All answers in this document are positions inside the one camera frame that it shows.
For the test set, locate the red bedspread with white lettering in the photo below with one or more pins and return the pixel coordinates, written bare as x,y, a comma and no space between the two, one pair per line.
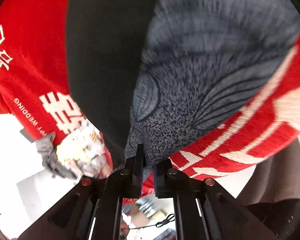
34,86

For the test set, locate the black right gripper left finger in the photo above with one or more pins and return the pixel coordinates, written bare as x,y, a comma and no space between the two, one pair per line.
124,183

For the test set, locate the grey crumpled cloth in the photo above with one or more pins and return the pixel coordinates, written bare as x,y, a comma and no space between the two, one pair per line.
47,150

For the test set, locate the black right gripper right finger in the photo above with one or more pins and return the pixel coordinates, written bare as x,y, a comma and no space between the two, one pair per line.
186,193

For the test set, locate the black pants with patterned lining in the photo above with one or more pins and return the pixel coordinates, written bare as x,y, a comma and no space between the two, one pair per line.
164,73

